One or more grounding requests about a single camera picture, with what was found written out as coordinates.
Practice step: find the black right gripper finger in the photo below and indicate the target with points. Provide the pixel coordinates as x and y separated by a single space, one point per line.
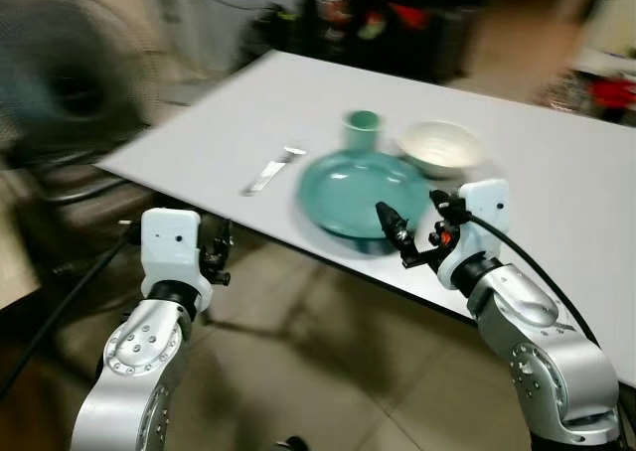
397 232

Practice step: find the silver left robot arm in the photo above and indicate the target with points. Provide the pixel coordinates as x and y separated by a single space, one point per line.
139 357

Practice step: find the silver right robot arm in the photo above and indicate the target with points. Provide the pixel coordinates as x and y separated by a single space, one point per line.
552 367

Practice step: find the teal round plate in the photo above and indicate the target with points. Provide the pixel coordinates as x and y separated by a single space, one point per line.
358 193

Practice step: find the white ceramic bowl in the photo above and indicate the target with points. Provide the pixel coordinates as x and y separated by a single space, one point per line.
440 145

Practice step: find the silver metal fork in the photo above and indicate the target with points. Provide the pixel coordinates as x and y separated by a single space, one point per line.
270 173

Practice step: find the teal ceramic cup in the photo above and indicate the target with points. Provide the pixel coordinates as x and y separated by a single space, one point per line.
362 133

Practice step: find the dark cluttered shelf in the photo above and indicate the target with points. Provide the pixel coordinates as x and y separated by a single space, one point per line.
378 24

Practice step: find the red box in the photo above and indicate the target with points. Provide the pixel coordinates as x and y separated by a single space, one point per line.
613 93

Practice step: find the black standing fan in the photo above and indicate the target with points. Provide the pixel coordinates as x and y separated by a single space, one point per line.
70 83

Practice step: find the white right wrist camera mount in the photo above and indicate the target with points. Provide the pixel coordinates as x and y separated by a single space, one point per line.
484 218

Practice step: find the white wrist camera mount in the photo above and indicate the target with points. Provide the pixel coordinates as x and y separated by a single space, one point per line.
171 242
484 218

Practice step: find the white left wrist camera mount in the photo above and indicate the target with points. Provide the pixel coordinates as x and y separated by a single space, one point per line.
171 242

